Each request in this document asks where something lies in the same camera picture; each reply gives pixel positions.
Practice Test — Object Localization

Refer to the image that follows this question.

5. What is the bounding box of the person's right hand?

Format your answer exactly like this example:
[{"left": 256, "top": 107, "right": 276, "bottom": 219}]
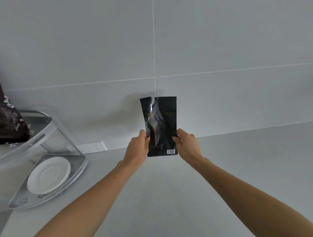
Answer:
[{"left": 172, "top": 128, "right": 205, "bottom": 164}]

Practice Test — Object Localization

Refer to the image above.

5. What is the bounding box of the person's left hand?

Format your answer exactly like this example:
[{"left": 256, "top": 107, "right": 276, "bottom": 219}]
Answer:
[{"left": 122, "top": 129, "right": 151, "bottom": 169}]

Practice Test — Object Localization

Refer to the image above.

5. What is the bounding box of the black coffee bag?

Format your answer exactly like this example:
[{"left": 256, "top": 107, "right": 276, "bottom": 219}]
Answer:
[{"left": 140, "top": 96, "right": 178, "bottom": 158}]

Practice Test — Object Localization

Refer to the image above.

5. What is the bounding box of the silver metal corner shelf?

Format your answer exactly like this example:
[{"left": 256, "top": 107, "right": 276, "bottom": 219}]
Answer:
[{"left": 0, "top": 110, "right": 89, "bottom": 210}]

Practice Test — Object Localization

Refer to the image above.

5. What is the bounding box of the brown coffee bag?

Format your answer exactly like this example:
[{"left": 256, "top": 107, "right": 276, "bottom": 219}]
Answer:
[{"left": 0, "top": 83, "right": 31, "bottom": 145}]

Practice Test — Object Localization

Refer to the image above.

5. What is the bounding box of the person's left forearm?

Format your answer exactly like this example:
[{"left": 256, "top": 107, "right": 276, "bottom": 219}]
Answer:
[{"left": 34, "top": 160, "right": 137, "bottom": 237}]

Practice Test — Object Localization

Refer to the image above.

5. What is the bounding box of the person's right forearm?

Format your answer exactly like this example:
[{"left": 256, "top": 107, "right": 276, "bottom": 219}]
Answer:
[{"left": 193, "top": 157, "right": 313, "bottom": 237}]

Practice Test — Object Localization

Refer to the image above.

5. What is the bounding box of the white wall socket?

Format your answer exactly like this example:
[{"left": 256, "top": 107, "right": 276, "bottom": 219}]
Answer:
[
  {"left": 66, "top": 144, "right": 85, "bottom": 154},
  {"left": 82, "top": 141, "right": 108, "bottom": 154}
]

